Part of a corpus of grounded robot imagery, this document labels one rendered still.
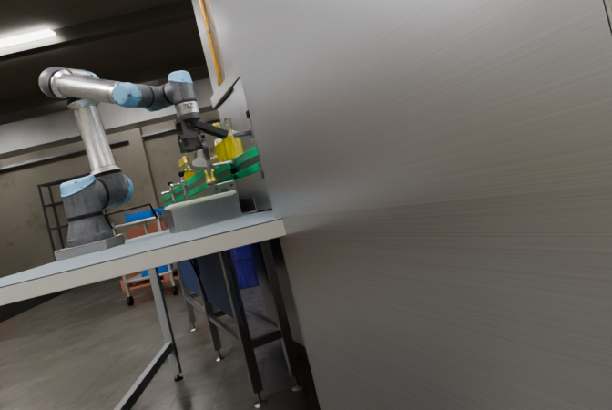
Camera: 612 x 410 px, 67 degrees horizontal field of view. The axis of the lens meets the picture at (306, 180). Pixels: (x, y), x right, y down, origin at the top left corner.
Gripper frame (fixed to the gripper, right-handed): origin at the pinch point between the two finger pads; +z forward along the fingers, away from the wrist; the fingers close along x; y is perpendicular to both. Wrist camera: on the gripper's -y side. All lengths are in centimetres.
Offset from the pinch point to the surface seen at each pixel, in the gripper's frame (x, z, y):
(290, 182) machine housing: 83, 11, 4
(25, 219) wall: -1104, -71, 212
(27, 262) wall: -1110, 30, 230
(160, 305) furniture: -91, 53, 20
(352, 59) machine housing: 112, -1, 4
